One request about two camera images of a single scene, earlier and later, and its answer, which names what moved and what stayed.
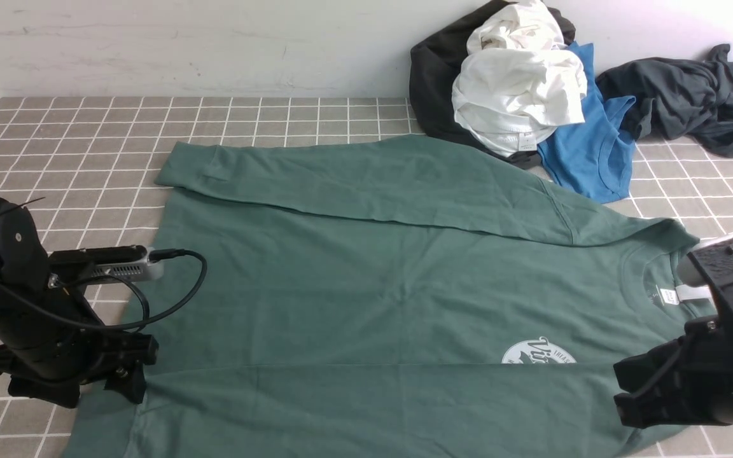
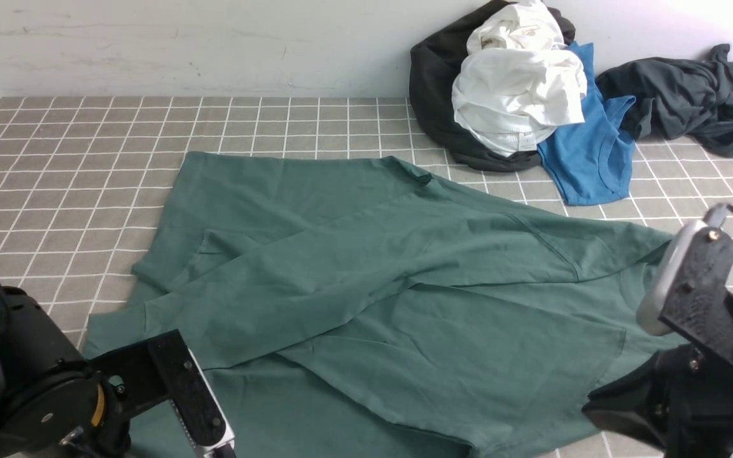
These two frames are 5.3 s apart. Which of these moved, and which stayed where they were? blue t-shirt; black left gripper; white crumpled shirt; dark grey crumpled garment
Moved: black left gripper
Stayed: white crumpled shirt; blue t-shirt; dark grey crumpled garment
